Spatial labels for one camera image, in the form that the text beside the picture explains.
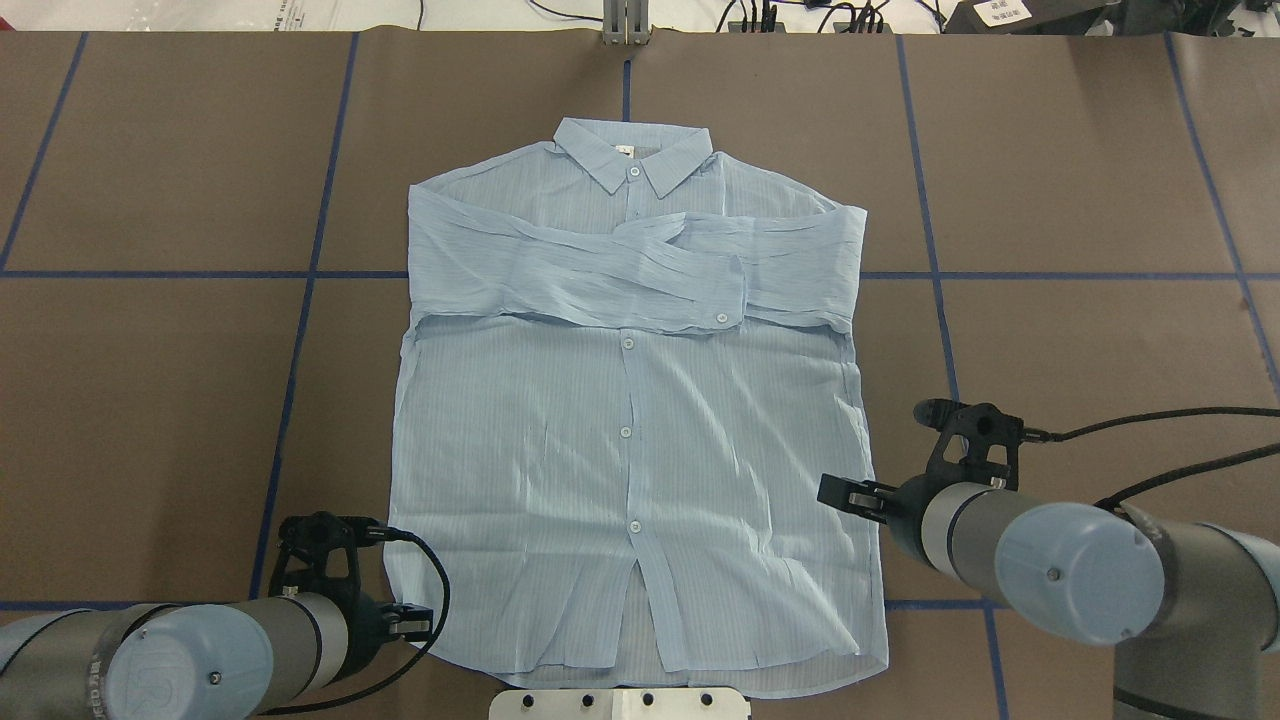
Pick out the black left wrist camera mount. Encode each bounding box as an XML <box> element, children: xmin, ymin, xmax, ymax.
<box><xmin>268</xmin><ymin>511</ymin><xmax>392</xmax><ymax>609</ymax></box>

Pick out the black device with label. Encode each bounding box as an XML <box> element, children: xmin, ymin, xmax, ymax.
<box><xmin>942</xmin><ymin>1</ymin><xmax>1117</xmax><ymax>36</ymax></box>

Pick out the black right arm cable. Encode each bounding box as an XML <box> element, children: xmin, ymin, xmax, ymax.
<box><xmin>1041</xmin><ymin>405</ymin><xmax>1280</xmax><ymax>511</ymax></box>

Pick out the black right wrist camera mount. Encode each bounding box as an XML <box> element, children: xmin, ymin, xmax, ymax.
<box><xmin>913</xmin><ymin>398</ymin><xmax>1052</xmax><ymax>492</ymax></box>

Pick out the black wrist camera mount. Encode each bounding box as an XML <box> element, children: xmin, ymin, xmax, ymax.
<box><xmin>913</xmin><ymin>398</ymin><xmax>1052</xmax><ymax>492</ymax></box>
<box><xmin>268</xmin><ymin>511</ymin><xmax>392</xmax><ymax>609</ymax></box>

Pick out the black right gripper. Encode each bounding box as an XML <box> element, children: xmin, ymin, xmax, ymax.
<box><xmin>817</xmin><ymin>473</ymin><xmax>941</xmax><ymax>568</ymax></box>

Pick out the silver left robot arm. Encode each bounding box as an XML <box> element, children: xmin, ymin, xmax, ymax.
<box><xmin>1</xmin><ymin>588</ymin><xmax>440</xmax><ymax>719</ymax></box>

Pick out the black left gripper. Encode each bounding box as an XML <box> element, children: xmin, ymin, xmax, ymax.
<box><xmin>330</xmin><ymin>592</ymin><xmax>435</xmax><ymax>661</ymax></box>

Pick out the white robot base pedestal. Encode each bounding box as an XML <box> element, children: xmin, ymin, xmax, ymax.
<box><xmin>488</xmin><ymin>687</ymin><xmax>753</xmax><ymax>719</ymax></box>

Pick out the grey aluminium frame post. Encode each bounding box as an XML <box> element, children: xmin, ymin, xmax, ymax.
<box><xmin>602</xmin><ymin>0</ymin><xmax>652</xmax><ymax>46</ymax></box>

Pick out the light blue button-up shirt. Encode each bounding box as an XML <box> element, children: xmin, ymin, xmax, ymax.
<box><xmin>389</xmin><ymin>118</ymin><xmax>890</xmax><ymax>700</ymax></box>

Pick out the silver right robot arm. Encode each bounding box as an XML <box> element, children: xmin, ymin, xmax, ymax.
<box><xmin>817</xmin><ymin>474</ymin><xmax>1277</xmax><ymax>719</ymax></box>

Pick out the clear plastic bag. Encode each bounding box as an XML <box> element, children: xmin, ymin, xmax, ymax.
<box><xmin>124</xmin><ymin>1</ymin><xmax>428</xmax><ymax>32</ymax></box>

